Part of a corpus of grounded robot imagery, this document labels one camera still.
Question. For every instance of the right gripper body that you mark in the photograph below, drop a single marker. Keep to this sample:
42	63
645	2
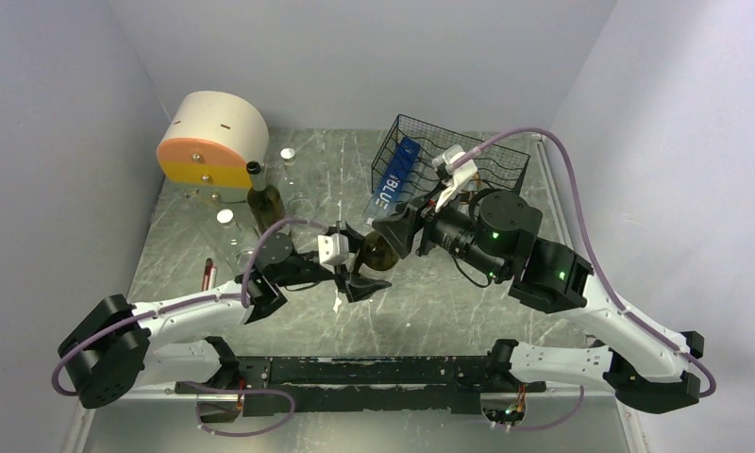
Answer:
449	228

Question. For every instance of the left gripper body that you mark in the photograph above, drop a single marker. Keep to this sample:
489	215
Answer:
342	276

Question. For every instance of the dark green wine bottle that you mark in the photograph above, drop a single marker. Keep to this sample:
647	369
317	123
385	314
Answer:
376	254

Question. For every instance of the blue square bottle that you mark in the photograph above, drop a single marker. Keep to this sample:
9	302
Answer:
394	169

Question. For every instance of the clear bottle silver cap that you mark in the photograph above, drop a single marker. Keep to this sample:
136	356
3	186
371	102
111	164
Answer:
295	188

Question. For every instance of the dark bottle black neck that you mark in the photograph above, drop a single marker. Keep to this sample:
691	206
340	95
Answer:
263	198

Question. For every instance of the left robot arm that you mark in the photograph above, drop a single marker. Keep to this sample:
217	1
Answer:
120	345

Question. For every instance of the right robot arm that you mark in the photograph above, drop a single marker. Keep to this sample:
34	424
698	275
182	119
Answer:
645	366

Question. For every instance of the clear bottle white cap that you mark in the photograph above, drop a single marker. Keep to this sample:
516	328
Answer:
231	239

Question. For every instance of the red and white pen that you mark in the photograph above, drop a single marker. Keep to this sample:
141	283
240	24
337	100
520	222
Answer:
209	275

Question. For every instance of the cream and orange cylinder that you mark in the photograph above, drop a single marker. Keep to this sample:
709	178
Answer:
212	137

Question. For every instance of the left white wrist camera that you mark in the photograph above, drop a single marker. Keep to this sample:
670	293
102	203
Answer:
333	249

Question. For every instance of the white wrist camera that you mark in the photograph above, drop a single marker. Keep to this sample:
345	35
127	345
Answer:
454	167
333	249

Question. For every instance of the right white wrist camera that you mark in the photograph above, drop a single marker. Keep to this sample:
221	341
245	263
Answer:
454	167

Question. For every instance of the black wire wine rack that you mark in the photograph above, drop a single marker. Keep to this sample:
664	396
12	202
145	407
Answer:
417	158

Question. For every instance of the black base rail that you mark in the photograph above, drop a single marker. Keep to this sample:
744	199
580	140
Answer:
411	383

